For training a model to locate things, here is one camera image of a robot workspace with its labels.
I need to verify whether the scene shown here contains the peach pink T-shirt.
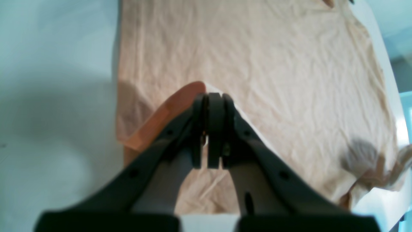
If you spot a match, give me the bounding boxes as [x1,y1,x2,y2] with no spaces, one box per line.
[116,0,411,209]

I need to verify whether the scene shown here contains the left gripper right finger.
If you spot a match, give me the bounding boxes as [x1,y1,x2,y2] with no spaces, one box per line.
[222,94,380,232]

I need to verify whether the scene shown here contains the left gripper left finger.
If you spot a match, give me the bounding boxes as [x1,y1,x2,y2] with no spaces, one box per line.
[35,94,204,232]

